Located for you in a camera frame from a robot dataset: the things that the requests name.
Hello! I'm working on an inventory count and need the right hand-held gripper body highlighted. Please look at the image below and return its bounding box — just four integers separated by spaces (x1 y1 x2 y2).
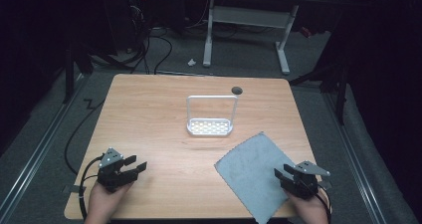
280 160 331 200

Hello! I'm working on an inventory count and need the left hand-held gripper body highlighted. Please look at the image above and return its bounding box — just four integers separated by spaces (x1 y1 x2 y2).
97 147 139 194

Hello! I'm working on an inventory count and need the grey cloth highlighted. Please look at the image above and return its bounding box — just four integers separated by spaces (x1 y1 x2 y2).
214 130 300 224

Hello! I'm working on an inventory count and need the person's right hand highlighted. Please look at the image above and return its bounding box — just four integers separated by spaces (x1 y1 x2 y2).
284 189 330 224

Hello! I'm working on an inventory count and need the person's left hand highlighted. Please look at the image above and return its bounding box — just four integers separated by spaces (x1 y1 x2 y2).
84 181 134 224

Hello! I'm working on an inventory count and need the grey tape strip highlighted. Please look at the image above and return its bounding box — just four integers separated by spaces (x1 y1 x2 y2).
63 184 87 195

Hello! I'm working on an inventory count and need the black metal stand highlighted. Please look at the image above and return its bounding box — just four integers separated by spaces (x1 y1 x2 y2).
288 60 350 126
63 41 95 105

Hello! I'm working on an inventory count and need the white-framed desk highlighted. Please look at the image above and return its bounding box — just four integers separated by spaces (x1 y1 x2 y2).
132 0 342 76

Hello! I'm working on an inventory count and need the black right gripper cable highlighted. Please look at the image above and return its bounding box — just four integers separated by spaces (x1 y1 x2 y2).
308 180 332 224

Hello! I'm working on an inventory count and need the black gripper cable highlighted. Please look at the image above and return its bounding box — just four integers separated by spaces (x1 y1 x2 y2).
308 180 332 224
78 154 105 222

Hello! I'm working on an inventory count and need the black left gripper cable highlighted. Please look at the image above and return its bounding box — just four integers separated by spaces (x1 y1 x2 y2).
78 154 105 222

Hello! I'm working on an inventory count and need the metal floor rail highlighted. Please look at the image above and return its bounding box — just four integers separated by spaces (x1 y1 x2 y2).
322 91 389 224
0 73 89 224

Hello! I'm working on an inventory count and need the black floor cable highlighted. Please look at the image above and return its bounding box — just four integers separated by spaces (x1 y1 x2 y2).
64 98 107 176

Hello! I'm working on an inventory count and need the white wire rack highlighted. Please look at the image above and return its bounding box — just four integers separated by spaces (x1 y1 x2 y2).
185 94 239 137

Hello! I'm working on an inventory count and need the bundle of black cables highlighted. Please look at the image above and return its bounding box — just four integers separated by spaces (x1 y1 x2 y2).
127 4 174 76

